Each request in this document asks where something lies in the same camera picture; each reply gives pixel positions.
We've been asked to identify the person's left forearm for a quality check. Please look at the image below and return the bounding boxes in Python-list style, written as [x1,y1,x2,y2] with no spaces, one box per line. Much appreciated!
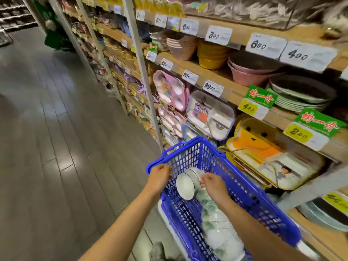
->
[77,187,161,261]

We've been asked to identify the white-lidded green storage box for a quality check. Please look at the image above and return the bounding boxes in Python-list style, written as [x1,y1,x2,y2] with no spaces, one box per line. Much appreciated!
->
[157,199,188,261]

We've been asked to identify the person's right hand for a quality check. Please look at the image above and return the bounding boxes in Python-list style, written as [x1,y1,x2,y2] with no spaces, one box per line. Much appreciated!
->
[200,172,233,212]

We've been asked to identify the green sign price tag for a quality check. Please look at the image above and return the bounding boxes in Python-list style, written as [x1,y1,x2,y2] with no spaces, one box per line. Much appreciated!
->
[238,84,278,121]
[283,107,347,152]

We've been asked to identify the clear box of spoons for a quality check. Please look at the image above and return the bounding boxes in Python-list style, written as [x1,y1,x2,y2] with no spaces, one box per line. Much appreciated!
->
[185,0,324,30]

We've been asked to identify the yellow price tag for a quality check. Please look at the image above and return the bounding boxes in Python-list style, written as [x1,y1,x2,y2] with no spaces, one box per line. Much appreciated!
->
[323,191,348,214]

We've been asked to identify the white black-rimmed floral bowl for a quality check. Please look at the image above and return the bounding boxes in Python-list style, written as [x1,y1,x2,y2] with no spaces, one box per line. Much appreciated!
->
[176,167,204,201]

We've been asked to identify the distant metal rack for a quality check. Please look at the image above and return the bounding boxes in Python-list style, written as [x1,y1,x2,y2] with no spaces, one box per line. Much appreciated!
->
[0,0,38,46]

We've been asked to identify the white divided kids plate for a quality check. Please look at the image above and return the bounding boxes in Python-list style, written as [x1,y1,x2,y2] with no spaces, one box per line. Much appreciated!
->
[186,90,236,141]

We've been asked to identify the row of blue dishes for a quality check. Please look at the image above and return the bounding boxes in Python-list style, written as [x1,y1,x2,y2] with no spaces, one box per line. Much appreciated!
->
[108,13,135,37]

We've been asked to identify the blue divided kids plate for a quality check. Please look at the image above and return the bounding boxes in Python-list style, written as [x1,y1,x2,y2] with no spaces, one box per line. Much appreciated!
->
[160,126,180,147]

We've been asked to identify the pink divided kids plate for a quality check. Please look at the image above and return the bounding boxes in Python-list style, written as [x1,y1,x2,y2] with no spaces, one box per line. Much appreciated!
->
[153,70,190,112]
[157,104,187,139]

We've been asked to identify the stack of pale green plates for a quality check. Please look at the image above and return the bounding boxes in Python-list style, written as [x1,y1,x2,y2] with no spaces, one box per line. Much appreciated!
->
[266,75,337,114]

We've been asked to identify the blue shopping basket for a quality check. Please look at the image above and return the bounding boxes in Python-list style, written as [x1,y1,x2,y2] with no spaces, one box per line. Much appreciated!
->
[146,136,302,261]

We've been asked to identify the person's left hand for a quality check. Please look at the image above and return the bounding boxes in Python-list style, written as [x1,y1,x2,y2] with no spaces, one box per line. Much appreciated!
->
[145,163,173,198]

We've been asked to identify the row of yellow plastic dishes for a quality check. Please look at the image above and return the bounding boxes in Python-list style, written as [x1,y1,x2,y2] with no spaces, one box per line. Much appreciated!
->
[134,0,185,17]

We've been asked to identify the stack of grey striped bowls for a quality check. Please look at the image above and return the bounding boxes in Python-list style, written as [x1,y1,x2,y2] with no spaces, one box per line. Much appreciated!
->
[149,31,169,52]

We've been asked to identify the person's grey trousers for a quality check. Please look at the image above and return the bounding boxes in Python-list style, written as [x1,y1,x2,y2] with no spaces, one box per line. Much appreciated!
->
[149,241,174,261]

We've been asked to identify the row of purple dishes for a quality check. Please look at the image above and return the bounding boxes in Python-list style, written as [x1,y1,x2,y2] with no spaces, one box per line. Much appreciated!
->
[114,65,147,95]

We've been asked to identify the nested row of floral bowls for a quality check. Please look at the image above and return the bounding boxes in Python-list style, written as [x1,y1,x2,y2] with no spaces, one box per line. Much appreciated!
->
[190,171,245,261]

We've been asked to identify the green floor display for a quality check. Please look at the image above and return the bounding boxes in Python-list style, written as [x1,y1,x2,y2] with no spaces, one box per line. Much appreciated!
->
[32,0,74,51]

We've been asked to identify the person's right forearm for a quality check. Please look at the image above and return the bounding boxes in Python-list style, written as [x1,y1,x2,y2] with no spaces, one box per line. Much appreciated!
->
[220,199,310,261]

